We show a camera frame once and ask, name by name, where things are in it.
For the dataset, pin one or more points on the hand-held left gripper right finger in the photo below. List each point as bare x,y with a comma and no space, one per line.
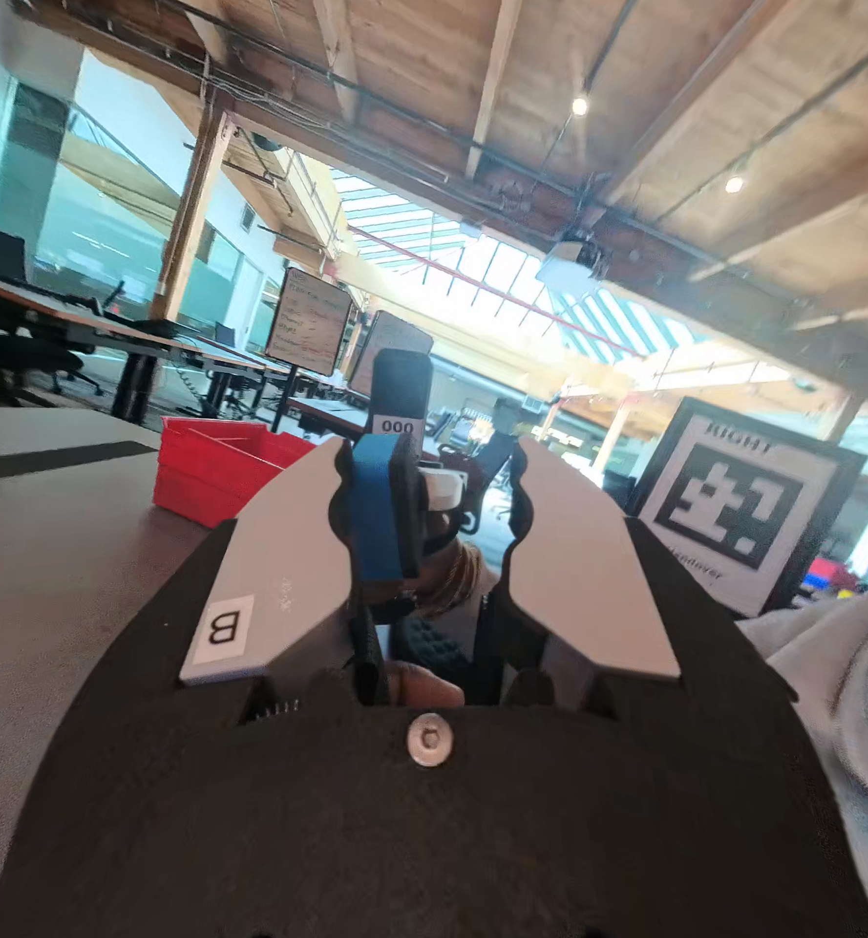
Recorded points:
587,579

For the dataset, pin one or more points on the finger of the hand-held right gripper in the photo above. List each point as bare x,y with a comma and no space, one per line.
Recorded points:
408,513

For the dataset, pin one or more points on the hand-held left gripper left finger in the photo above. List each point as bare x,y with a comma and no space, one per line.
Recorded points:
280,579

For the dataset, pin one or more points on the light blue block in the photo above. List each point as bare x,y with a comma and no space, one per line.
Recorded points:
375,505

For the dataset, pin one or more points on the red plastic bin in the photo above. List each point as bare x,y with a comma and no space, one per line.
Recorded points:
214,469

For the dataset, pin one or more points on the person's left hand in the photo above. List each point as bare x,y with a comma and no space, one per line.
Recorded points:
423,685

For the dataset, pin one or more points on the grey board on stand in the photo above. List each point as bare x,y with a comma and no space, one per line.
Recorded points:
397,333
309,322

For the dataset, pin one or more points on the dark office chair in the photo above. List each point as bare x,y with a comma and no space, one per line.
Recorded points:
492,469

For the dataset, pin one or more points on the black white marker sign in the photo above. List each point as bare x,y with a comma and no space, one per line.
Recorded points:
741,505

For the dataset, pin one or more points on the white ceiling box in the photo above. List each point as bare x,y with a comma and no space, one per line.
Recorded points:
569,265

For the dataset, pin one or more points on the black tape strip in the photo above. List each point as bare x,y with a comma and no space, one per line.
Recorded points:
53,462

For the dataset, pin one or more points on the wooden pillar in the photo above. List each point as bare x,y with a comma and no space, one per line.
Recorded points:
192,212

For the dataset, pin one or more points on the black office chair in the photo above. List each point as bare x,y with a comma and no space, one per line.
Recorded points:
16,352

